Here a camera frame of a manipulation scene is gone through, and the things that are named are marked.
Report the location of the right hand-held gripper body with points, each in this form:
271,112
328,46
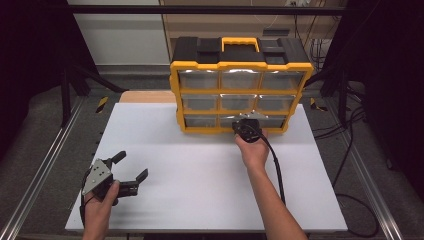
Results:
248,128

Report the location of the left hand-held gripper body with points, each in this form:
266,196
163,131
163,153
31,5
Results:
96,176

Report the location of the clear plastic drawer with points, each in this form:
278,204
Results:
226,121

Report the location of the yellow black organizer cabinet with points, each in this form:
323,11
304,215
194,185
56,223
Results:
240,50

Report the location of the person's right hand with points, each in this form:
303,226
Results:
255,155

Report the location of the person's left hand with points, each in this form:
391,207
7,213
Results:
100,210

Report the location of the yellow black striped marker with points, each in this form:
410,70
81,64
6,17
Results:
316,105
102,104

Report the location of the tan wooden board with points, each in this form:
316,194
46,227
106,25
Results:
146,96

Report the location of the set of clear cabinet bins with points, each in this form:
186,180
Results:
200,80

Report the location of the black metal stand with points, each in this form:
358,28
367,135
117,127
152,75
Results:
66,96
341,96

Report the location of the small black box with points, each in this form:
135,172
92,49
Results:
276,32

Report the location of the white cabinet panel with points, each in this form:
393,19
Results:
123,36

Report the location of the black curtain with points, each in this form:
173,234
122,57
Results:
30,66
393,83

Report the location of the metal floor rail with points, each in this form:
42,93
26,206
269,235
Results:
366,173
43,166

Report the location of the black overhead frame beam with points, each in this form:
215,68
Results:
200,10

